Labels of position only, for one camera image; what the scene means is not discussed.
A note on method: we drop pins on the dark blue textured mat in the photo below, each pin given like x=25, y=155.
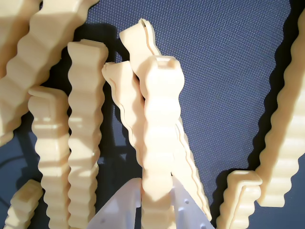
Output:
x=226, y=71

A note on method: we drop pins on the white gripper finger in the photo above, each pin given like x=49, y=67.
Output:
x=119, y=210
x=188, y=214

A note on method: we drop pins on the long cream plastic crinkle fry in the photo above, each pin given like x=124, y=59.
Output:
x=140, y=43

